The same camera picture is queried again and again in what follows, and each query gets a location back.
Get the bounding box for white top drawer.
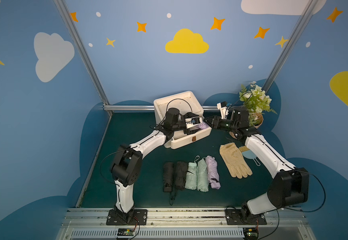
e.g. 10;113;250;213
164;127;212;149

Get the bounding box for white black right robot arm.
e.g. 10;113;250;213
205;106;309;221

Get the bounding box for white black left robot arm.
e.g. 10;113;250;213
111;108;203;218

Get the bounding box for white drawer cabinet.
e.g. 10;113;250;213
154;91;204;143

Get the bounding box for black folded umbrella right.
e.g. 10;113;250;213
169;161;188;206

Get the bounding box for black folded umbrella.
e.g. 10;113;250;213
163;162;174;193
169;161;188;206

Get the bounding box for black folded umbrella left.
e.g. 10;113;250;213
163;162;174;193

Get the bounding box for mint folded umbrella left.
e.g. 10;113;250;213
185;156;200;190

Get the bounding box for mint folded umbrella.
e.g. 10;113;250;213
185;156;200;190
197;159;209;193

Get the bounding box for mint folded umbrella right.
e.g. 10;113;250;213
197;159;209;193

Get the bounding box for beige glove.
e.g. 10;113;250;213
220;143;253;179

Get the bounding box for white green artificial flowers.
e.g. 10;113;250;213
239;82;277;115

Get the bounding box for right green circuit board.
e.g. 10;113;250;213
243;228;259;240

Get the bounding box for green circuit board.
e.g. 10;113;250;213
243;228;259;240
117;228;136;238

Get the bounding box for left green circuit board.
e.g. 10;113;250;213
117;228;136;238

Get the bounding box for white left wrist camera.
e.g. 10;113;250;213
184;117;202;135

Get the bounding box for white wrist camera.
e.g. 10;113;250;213
184;117;202;135
217;102;229;119

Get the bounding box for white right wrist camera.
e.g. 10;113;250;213
217;102;229;119

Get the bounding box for horizontal aluminium frame rail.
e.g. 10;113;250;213
103;105;218;112

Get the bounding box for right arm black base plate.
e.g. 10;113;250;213
225;208;267;226

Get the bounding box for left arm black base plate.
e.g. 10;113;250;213
106;208;148;226

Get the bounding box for right aluminium frame post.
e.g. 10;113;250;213
262;0;319;92

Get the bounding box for aluminium frame post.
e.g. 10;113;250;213
54;0;113;118
262;0;319;92

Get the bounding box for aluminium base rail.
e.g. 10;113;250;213
56;207;316;240

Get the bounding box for left aluminium frame post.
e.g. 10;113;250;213
54;0;113;118

